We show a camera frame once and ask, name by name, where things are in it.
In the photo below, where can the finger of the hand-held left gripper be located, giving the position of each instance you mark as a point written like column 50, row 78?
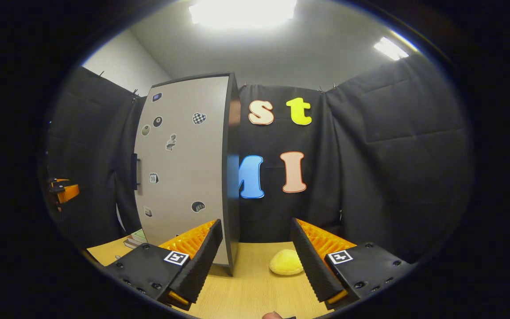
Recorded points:
column 69, row 194
column 58, row 184

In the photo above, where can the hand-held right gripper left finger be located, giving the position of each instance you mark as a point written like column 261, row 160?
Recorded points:
column 202, row 266

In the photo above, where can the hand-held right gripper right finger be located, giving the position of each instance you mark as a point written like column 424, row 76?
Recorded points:
column 312, row 270

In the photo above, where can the grey cabinet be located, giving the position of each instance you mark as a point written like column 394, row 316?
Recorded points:
column 233, row 212

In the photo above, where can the grey cabinet door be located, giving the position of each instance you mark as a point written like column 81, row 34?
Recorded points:
column 179, row 168

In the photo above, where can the yellow lumpy toy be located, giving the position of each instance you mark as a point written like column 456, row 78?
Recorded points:
column 283, row 262

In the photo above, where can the green notebook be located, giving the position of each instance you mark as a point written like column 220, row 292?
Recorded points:
column 140, row 235

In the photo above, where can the grey book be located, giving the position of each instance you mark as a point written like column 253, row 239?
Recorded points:
column 130, row 243

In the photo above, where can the black backdrop cloth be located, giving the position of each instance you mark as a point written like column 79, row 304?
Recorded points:
column 392, row 155

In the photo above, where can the small ceiling light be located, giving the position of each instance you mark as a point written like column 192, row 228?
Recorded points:
column 391, row 48

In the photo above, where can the large ceiling light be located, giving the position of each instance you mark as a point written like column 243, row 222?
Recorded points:
column 241, row 12

